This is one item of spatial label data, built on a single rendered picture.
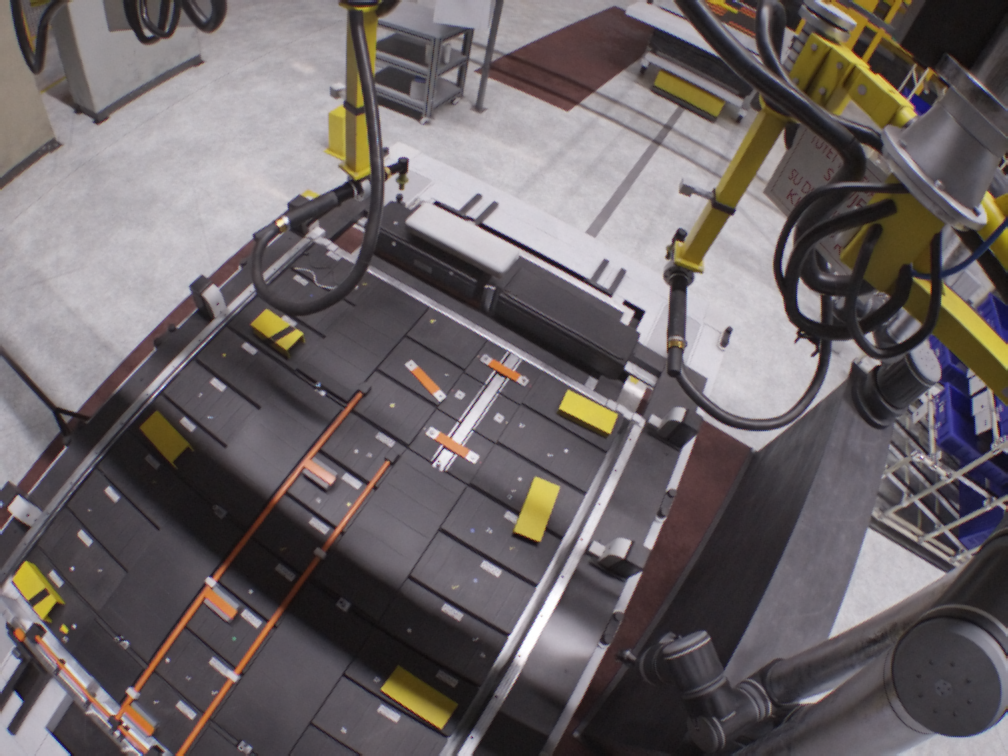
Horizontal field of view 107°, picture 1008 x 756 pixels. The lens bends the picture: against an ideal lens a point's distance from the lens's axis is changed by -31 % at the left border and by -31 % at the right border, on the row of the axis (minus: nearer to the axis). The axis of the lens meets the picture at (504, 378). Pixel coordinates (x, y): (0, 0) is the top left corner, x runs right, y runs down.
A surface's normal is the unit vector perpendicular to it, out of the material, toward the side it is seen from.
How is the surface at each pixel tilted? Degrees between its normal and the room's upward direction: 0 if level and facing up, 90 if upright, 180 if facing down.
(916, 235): 90
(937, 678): 90
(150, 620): 0
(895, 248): 90
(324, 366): 0
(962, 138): 76
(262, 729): 0
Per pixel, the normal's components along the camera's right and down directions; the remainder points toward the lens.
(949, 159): -0.66, 0.36
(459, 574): 0.18, -0.52
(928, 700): -0.92, 0.21
